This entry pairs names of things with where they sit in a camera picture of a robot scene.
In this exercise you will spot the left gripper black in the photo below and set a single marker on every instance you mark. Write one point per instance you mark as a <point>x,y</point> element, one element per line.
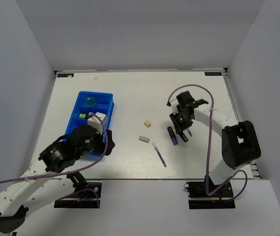
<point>101,147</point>

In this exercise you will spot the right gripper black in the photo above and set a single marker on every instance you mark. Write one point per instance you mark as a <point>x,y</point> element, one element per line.
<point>179,127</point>

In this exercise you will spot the yellow cap black highlighter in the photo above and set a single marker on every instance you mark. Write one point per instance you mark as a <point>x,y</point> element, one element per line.
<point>85,116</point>

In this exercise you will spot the green cap black highlighter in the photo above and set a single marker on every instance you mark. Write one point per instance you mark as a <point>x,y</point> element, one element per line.
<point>183,137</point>

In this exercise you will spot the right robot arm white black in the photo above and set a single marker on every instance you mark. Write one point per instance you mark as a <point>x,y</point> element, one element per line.
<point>239,141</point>

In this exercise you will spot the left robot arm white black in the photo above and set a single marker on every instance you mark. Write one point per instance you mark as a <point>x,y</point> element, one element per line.
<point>46,180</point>

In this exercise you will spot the purple cap black highlighter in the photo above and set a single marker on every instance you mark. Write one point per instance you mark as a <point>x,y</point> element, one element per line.
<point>172,135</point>

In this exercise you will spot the blue plastic compartment tray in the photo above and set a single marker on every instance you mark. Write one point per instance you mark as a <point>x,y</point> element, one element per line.
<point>105,105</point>

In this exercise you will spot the small tan eraser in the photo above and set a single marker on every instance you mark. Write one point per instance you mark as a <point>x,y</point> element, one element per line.
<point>147,123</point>

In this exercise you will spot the blue transparent tape roll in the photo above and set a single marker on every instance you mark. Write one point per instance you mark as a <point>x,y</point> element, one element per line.
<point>91,101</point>

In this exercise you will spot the blue ink pen refill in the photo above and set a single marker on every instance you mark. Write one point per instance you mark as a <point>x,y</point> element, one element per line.
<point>159,154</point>

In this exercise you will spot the grey white eraser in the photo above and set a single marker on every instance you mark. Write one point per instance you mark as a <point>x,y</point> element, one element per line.
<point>144,139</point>

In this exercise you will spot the right table corner label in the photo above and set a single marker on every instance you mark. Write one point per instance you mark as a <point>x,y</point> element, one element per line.
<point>213,73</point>

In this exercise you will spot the table corner label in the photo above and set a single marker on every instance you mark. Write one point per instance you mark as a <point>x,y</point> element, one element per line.
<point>213,73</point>
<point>65,75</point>

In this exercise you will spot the left table corner label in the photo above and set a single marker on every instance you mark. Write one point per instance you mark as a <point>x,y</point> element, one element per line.
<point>65,75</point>

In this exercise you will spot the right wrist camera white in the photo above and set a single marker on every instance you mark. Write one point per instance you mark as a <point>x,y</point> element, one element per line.
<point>173,103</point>

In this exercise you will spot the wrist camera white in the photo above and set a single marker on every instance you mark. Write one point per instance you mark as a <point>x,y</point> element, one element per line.
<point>94,121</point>
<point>173,103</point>

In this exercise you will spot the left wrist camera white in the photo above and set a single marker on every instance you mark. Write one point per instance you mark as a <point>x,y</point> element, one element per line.
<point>94,121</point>

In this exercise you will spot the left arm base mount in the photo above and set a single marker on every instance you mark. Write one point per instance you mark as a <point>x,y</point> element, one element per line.
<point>88,198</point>

